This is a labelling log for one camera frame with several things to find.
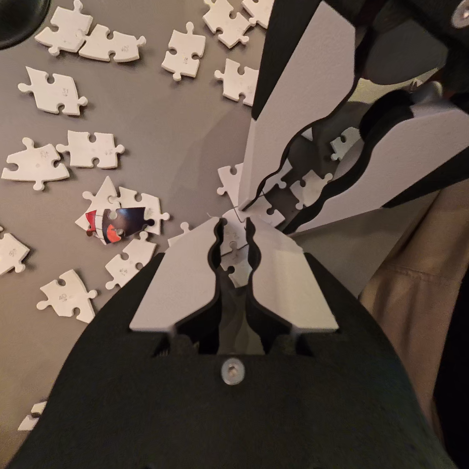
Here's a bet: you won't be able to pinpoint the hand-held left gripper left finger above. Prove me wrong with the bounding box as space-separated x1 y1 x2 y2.
129 217 224 355

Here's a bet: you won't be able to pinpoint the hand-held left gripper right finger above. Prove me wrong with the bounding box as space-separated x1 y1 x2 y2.
245 218 339 355

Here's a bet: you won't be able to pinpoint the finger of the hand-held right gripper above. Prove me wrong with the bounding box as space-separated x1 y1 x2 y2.
238 0 357 212
282 90 469 235

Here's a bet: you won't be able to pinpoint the joined puzzle ball section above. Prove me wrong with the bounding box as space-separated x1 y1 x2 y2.
216 163 287 290

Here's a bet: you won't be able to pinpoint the white puzzle pieces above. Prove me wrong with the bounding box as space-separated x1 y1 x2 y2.
0 0 363 433

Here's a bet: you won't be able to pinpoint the printed joined puzzle pieces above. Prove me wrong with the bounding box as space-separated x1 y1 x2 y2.
75 176 171 246

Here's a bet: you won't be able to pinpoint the round black puzzle stand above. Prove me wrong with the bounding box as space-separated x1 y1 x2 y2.
0 0 52 50

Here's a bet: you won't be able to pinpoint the khaki pants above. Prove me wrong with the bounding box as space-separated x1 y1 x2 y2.
359 189 469 444

